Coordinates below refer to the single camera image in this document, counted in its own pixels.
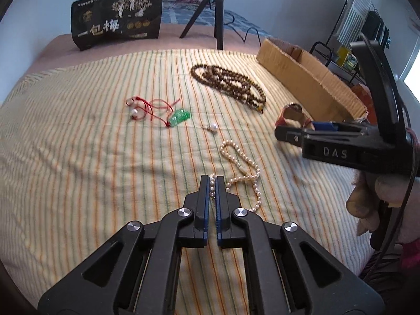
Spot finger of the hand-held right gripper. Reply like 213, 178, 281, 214
275, 125, 307, 148
312, 121, 371, 132

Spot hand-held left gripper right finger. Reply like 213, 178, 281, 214
215, 175, 384, 315

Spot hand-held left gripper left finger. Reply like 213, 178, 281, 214
38, 175, 211, 315

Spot red strap wristwatch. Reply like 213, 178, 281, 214
276, 103, 315, 130

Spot white pearl necklace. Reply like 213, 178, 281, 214
210, 139, 262, 213

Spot cardboard box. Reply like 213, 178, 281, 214
256, 38, 369, 123

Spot brown wooden bead necklace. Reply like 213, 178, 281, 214
191, 64, 267, 114

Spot green pendant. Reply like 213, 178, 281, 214
149, 98, 191, 128

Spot red cord with white beads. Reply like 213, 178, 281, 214
125, 96, 155, 123

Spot person's right hand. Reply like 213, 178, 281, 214
346, 171, 420, 237

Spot black clothes rack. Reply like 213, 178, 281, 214
310, 0, 394, 82

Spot dark hanging clothes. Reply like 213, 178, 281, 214
363, 10, 391, 50

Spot striped hanging towel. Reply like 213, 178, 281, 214
335, 0, 371, 45

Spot black tripod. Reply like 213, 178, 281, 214
179, 0, 227, 50

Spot striped cloth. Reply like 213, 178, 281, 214
0, 49, 375, 312

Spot blue patterned bedsheet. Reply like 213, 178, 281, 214
161, 0, 273, 38

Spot black snack bag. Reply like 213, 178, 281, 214
71, 0, 164, 51

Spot black power cable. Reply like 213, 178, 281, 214
223, 10, 266, 44

